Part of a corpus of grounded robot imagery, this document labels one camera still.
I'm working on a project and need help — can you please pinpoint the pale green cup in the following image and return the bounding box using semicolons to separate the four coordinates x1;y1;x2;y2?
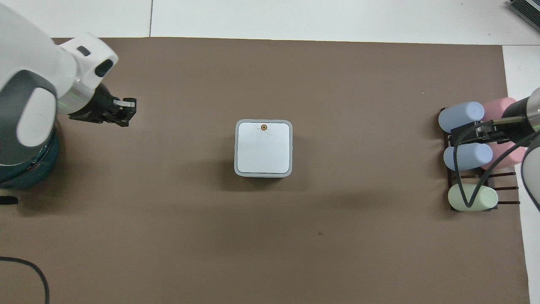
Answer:
448;184;499;212

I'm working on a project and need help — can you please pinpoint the pink cup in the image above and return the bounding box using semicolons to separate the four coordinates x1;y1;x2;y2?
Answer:
482;98;518;123
480;141;528;171

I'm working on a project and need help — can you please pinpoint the black cable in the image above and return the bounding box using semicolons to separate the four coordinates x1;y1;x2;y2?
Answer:
454;118;540;209
0;256;51;304

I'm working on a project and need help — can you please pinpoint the blue cup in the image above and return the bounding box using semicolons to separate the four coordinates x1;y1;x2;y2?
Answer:
443;142;494;171
438;101;485;132

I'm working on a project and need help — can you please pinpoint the grey ribbed object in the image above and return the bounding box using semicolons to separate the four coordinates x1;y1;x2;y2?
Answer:
507;0;540;22

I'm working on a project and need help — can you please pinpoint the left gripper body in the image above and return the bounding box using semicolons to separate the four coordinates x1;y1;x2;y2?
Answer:
69;83;119;124

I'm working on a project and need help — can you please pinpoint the white square trash can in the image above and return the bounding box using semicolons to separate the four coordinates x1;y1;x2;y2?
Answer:
234;119;293;178

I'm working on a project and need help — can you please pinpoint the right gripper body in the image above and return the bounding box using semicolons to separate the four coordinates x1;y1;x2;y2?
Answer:
485;96;531;144

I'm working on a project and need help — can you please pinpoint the dark brown cup rack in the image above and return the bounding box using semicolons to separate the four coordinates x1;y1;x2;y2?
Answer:
437;107;521;212

